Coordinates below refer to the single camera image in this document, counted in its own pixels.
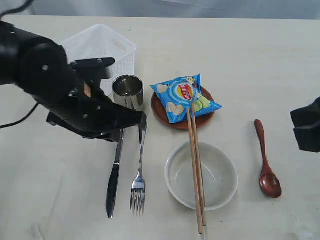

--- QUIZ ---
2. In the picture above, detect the brown round plate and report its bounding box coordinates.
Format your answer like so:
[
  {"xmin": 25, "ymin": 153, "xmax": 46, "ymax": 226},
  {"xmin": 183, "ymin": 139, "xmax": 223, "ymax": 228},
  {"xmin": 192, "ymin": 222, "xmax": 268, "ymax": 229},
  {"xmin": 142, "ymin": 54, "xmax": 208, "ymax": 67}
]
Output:
[{"xmin": 151, "ymin": 87, "xmax": 214, "ymax": 130}]

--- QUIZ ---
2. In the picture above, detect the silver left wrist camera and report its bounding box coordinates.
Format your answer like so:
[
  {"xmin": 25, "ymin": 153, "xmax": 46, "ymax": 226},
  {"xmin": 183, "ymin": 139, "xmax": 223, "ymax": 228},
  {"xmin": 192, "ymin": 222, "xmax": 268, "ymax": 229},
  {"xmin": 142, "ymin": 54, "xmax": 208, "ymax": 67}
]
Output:
[{"xmin": 69, "ymin": 57, "xmax": 116, "ymax": 87}]

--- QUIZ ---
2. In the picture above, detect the stainless steel cup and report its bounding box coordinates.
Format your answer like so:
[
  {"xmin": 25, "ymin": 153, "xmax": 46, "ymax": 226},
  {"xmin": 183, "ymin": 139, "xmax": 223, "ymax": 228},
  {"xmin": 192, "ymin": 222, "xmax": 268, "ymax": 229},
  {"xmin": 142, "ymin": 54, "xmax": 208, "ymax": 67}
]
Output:
[{"xmin": 112, "ymin": 75, "xmax": 144, "ymax": 112}]

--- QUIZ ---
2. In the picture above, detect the dark red wooden spoon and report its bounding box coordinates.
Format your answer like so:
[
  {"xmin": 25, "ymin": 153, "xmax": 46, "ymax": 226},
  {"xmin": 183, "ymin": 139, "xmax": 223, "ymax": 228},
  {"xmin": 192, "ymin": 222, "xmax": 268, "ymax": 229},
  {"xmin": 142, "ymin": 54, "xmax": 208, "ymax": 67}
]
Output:
[{"xmin": 254, "ymin": 119, "xmax": 282, "ymax": 198}]

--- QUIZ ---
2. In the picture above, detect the black cable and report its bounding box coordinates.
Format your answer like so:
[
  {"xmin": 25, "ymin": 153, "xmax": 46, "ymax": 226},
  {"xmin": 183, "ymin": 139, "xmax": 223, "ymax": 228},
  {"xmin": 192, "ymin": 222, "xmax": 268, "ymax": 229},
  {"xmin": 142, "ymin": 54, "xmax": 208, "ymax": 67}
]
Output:
[{"xmin": 0, "ymin": 102, "xmax": 40, "ymax": 130}]

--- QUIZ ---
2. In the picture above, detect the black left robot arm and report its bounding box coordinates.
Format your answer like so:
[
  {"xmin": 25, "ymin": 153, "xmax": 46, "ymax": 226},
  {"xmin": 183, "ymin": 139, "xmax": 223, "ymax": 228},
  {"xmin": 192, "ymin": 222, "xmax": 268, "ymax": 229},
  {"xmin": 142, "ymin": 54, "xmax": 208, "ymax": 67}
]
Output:
[{"xmin": 0, "ymin": 22, "xmax": 147, "ymax": 142}]

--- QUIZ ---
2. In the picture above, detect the white perforated plastic basket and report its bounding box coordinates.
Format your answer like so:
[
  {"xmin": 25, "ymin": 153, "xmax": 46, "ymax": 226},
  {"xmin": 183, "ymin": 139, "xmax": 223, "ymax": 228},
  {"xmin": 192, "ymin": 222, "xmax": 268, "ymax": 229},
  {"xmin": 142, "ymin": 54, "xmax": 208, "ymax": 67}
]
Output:
[{"xmin": 61, "ymin": 24, "xmax": 137, "ymax": 98}]

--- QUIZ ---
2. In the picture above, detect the white ceramic bowl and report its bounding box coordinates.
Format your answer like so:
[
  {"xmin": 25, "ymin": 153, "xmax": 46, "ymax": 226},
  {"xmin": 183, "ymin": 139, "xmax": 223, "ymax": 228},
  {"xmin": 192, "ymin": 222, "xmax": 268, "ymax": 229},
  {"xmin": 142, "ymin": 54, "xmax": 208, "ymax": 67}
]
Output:
[{"xmin": 164, "ymin": 141, "xmax": 238, "ymax": 212}]

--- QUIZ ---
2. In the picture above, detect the blue chips bag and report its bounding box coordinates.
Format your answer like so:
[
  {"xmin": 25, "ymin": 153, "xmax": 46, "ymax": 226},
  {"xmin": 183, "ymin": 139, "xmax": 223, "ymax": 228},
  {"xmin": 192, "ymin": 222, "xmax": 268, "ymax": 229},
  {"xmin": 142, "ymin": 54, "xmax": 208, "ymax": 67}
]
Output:
[{"xmin": 150, "ymin": 73, "xmax": 222, "ymax": 124}]

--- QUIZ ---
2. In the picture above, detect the silver table knife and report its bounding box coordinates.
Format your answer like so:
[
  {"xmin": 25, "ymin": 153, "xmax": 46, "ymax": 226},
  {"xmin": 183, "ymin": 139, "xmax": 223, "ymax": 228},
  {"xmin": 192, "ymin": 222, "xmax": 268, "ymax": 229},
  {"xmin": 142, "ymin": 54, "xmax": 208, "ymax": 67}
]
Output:
[{"xmin": 105, "ymin": 129, "xmax": 125, "ymax": 219}]

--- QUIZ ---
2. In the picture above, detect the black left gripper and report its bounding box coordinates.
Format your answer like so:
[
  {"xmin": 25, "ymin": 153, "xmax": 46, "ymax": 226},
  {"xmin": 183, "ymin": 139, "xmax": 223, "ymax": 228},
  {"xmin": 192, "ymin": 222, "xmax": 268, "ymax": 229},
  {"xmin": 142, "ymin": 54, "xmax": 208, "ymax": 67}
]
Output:
[{"xmin": 46, "ymin": 81, "xmax": 148, "ymax": 142}]

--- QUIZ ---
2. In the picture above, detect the light wooden chopstick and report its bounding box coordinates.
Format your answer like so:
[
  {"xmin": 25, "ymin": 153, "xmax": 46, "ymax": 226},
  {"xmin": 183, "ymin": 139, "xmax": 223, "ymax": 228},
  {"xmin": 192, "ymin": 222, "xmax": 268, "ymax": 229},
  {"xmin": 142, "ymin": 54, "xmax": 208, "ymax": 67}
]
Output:
[{"xmin": 186, "ymin": 107, "xmax": 203, "ymax": 235}]

